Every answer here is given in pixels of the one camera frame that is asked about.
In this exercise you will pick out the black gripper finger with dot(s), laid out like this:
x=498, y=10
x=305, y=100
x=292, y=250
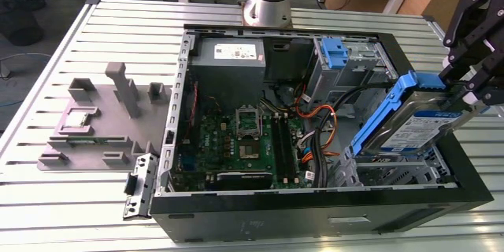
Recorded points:
x=464, y=10
x=489, y=86

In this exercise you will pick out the hard disk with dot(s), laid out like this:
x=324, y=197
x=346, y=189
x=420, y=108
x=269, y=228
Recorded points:
x=417, y=128

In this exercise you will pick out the metal disk bay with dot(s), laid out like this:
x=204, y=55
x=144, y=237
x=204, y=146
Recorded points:
x=393, y=165

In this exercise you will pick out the metal optical drive cage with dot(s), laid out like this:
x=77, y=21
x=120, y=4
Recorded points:
x=353, y=72

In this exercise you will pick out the blue plastic drive latch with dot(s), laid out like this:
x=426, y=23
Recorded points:
x=332, y=52

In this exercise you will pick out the black RAM slot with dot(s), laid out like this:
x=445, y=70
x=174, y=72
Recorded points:
x=280, y=145
x=290, y=151

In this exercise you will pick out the black PC case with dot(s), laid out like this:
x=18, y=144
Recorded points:
x=314, y=222

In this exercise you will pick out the CPU socket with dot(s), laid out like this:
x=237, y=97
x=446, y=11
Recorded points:
x=249, y=149

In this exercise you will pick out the grey power supply unit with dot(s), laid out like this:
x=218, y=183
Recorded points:
x=228, y=81

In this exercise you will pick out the black graphics card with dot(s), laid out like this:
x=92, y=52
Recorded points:
x=244, y=179

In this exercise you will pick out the green motherboard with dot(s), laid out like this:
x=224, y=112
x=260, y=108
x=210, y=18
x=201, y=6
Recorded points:
x=220, y=129

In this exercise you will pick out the grey parts rack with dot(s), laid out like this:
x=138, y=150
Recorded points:
x=113, y=122

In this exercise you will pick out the green RAM stick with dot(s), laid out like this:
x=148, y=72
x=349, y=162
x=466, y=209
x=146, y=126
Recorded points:
x=88, y=142

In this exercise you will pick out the silver CPU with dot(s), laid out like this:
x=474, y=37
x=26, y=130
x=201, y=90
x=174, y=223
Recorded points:
x=76, y=121

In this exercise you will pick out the black round bin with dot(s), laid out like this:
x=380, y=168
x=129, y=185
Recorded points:
x=25, y=32

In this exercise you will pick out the hinged grey metal bracket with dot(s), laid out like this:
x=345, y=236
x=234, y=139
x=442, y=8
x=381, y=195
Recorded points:
x=142, y=181

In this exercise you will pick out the white post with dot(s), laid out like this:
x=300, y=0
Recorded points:
x=4, y=70

